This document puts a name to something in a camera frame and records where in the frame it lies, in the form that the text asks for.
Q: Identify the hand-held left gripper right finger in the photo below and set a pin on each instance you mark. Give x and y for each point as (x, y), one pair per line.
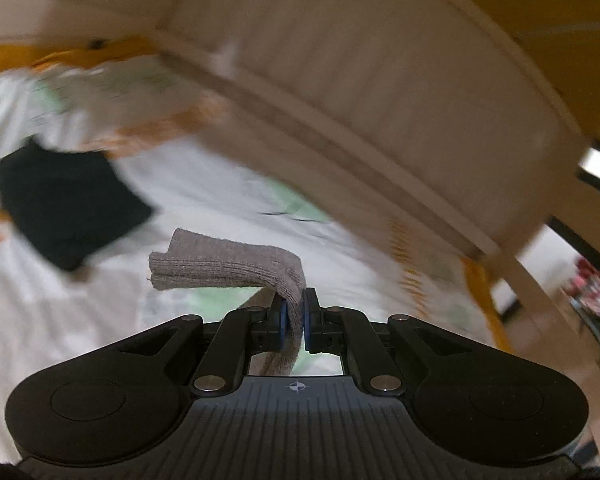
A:
(308, 321)

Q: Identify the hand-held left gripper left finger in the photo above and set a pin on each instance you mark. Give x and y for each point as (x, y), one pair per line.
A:
(282, 321)

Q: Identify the grey knit sweater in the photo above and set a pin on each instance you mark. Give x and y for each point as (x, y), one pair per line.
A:
(220, 265)

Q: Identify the printed white bed sheet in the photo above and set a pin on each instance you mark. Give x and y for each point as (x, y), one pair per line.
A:
(190, 195)

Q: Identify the black folded cloth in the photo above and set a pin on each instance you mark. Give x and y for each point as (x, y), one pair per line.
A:
(70, 200)

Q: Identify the white orange pillow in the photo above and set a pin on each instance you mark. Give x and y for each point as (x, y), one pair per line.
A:
(105, 95)

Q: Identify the colourful clutter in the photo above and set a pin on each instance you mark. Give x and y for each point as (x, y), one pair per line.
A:
(597, 295)

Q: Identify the wooden bed frame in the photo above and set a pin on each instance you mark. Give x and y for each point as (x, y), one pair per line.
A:
(380, 90)

